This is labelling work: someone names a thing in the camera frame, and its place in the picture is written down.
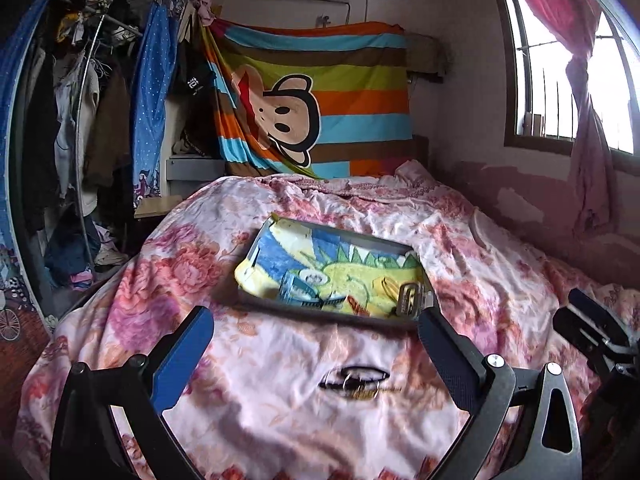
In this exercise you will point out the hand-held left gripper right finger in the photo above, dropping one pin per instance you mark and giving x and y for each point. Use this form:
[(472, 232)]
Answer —
[(450, 360)]

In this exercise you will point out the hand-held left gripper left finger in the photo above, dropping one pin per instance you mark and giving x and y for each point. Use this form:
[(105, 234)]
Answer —
[(182, 355)]

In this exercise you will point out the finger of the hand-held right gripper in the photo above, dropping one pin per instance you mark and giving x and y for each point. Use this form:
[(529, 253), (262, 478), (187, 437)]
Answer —
[(595, 312), (582, 332)]

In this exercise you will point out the silver belt buckle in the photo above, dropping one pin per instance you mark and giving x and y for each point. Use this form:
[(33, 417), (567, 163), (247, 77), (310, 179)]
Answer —
[(407, 300)]

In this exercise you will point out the grey shallow tray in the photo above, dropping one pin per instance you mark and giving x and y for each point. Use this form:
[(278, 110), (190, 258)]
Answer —
[(300, 312)]

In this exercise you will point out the light blue watch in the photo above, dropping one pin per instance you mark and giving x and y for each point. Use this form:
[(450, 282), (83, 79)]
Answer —
[(305, 285)]

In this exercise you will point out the gold bangle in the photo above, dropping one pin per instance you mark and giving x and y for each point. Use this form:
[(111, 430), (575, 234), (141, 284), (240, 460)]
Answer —
[(362, 392)]

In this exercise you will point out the pink floral bedspread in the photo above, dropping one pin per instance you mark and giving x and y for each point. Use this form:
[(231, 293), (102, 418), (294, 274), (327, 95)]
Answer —
[(280, 410)]

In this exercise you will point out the cartoon dinosaur towel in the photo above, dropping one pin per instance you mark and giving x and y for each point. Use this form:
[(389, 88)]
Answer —
[(360, 272)]

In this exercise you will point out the pink curtain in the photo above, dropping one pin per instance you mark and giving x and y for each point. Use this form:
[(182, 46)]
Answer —
[(592, 175)]

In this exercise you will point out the pile of clothes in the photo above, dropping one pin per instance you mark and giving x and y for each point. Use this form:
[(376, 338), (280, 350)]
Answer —
[(75, 255)]

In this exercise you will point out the wooden board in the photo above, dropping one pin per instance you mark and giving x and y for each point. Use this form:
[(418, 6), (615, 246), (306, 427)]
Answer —
[(152, 206)]

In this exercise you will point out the white shelf box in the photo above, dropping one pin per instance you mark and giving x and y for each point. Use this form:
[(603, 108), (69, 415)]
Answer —
[(195, 170)]

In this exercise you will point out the wooden headboard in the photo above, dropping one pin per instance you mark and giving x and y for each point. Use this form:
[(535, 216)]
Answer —
[(421, 152)]

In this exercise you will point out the metal clothes rack pole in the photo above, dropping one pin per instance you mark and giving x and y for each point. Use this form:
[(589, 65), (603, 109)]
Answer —
[(82, 160)]

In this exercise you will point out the narrow blue dotted wardrobe curtain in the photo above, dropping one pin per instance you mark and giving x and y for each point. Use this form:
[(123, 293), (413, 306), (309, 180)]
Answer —
[(150, 110)]

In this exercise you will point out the barred window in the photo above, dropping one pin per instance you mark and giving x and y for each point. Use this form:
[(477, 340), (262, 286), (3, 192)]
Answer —
[(540, 70)]

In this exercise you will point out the large blue dotted wardrobe curtain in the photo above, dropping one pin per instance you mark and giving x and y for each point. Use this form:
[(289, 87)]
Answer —
[(10, 160)]

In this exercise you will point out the row of hanging clothes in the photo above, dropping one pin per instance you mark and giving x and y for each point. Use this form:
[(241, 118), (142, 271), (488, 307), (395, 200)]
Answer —
[(70, 120)]

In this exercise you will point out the black cloth with white print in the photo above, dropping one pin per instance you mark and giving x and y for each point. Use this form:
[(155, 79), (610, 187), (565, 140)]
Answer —
[(192, 77)]

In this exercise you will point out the striped monkey print cloth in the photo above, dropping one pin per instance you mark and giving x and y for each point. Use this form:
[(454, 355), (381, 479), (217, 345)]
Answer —
[(330, 90)]

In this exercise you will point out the brown cloth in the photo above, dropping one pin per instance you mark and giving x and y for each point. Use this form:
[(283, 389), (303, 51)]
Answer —
[(425, 57)]

